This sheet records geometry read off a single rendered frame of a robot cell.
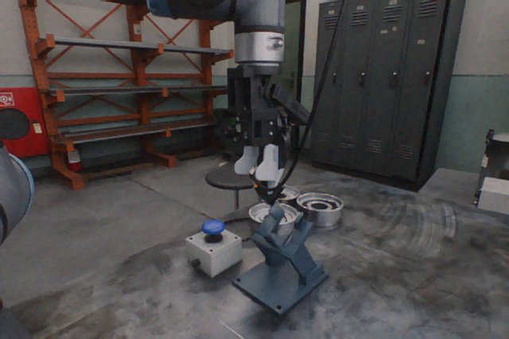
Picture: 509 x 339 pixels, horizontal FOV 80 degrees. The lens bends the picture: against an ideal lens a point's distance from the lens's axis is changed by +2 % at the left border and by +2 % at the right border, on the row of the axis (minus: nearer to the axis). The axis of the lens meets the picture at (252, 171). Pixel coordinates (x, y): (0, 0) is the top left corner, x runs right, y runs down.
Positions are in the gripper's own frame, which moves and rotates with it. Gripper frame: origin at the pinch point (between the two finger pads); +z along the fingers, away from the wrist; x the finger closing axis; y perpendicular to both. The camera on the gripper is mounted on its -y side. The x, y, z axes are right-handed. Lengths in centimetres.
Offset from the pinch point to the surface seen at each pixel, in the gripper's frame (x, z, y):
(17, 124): -355, 29, -14
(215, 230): -2.1, 6.1, 10.3
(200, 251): -2.8, 9.2, 13.0
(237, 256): -0.3, 11.9, 7.1
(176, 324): 4.0, 13.2, 22.2
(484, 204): 24, 22, -81
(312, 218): 1.5, 11.1, -13.6
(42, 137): -355, 45, -34
